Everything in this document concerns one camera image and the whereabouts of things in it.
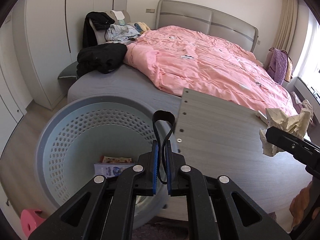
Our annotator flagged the purple knitted bag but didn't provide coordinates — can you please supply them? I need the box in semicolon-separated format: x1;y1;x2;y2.
265;48;293;85

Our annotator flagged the black garment on chair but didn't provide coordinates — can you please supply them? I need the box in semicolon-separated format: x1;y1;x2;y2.
82;11;115;48

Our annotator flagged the grey bed mattress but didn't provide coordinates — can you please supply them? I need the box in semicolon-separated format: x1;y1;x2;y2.
67;64;181;116

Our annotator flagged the black clothes pile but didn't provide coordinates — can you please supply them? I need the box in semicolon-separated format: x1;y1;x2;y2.
76;43;127;77

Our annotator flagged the pink plastic stool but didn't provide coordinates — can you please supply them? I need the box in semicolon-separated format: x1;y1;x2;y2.
20;209;46;238

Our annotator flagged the yellow plush toy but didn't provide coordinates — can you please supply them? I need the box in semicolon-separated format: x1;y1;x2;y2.
134;22;151;34

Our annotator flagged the grey bedside chair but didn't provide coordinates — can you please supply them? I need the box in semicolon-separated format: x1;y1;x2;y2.
89;10;131;44

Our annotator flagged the white wardrobe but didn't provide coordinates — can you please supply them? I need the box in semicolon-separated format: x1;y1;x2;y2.
12;0;127;109

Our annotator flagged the red white snack wrapper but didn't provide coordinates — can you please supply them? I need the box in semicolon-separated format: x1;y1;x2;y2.
99;156;133;164

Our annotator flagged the beige curtain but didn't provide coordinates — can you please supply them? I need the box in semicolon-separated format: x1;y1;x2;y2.
272;0;298;52

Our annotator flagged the cream paper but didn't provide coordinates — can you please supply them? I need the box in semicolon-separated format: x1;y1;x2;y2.
259;108;313;157

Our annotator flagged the grey perforated trash basket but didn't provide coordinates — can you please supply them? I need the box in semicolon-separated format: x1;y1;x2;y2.
34;94;181;230

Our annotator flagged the small white red box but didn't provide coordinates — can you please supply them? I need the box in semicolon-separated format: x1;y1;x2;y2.
255;111;268;125

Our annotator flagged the purple cartoon carton box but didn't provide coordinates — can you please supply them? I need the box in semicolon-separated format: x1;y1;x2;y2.
94;163;135;178

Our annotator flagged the person's right hand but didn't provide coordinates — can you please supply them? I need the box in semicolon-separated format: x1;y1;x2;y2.
289;182;312;228

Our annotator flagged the grey upholstered headboard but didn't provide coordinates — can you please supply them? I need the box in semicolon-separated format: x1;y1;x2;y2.
155;0;258;52

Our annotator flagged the black strap band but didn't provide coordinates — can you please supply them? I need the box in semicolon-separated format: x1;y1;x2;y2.
152;109;176;185

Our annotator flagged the light blue clothes pile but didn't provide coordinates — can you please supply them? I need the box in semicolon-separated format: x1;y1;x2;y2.
104;24;140;42

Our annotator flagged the pink duvet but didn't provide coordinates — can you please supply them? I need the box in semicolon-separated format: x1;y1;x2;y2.
124;25;297;116

